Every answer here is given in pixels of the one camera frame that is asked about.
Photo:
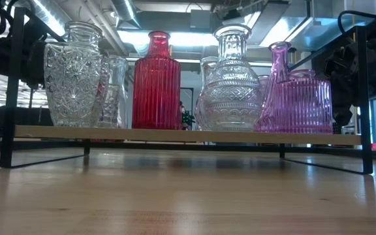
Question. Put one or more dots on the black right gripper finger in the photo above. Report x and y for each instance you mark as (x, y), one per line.
(343, 101)

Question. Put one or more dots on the wide pink ribbed glass jar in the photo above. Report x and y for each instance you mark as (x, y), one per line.
(302, 104)

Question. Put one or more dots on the large clear star-cut vase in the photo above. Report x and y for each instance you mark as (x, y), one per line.
(73, 81)

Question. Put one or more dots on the tall pink ribbed glass vase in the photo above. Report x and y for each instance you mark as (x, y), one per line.
(279, 58)

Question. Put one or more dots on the clear embossed round glass vase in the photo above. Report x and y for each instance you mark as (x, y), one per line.
(230, 98)

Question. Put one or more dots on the red ribbed glass bottle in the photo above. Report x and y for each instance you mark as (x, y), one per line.
(157, 91)

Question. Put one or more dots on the clear glass bottle vase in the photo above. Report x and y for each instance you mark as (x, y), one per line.
(207, 67)

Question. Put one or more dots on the black background cabinet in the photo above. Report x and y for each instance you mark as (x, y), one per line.
(33, 117)

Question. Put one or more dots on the clear glass in tray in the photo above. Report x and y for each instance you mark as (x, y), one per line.
(339, 23)

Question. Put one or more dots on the clear glass carafe vase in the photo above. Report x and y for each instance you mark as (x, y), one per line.
(121, 72)

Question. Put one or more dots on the grey ceiling unit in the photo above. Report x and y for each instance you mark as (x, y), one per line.
(202, 19)

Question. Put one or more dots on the black metal table frame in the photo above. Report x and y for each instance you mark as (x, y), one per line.
(44, 145)

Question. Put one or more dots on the silver ventilation duct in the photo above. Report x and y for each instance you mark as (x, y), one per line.
(126, 11)

